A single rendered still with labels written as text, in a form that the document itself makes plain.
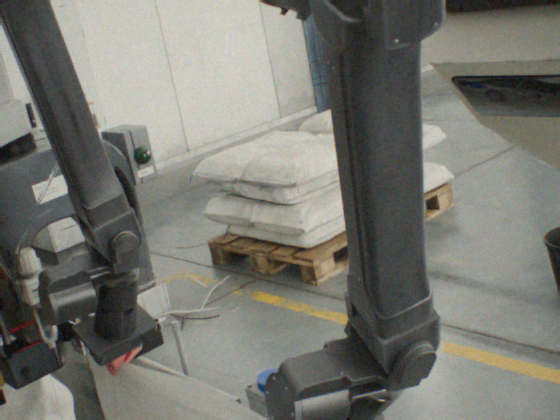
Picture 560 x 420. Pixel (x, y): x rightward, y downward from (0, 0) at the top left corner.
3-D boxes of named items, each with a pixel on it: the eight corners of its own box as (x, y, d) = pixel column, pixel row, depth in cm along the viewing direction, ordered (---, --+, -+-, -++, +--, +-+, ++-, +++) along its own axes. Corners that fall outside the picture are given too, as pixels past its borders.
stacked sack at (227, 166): (329, 153, 448) (325, 128, 443) (236, 190, 410) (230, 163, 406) (279, 148, 481) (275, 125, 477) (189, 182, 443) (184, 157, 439)
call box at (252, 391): (311, 407, 144) (305, 378, 142) (279, 429, 139) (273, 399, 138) (281, 395, 150) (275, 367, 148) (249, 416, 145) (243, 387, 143)
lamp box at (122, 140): (159, 177, 134) (146, 124, 131) (136, 186, 131) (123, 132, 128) (134, 174, 139) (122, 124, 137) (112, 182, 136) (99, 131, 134)
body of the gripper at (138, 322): (70, 335, 112) (70, 297, 107) (131, 305, 118) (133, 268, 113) (96, 365, 108) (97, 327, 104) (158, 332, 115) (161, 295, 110)
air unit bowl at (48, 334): (64, 338, 119) (53, 300, 117) (46, 347, 117) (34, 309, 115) (54, 334, 121) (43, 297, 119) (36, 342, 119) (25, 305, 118)
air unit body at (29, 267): (75, 341, 120) (47, 245, 115) (47, 355, 117) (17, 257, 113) (61, 335, 123) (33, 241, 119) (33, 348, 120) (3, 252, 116)
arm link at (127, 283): (147, 272, 105) (128, 245, 108) (97, 287, 101) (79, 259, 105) (144, 309, 109) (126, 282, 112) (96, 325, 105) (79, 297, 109)
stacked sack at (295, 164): (386, 154, 421) (382, 127, 417) (296, 195, 381) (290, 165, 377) (328, 151, 452) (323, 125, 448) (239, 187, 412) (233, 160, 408)
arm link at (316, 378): (444, 347, 69) (391, 282, 75) (331, 371, 64) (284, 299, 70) (400, 436, 76) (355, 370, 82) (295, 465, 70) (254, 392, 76)
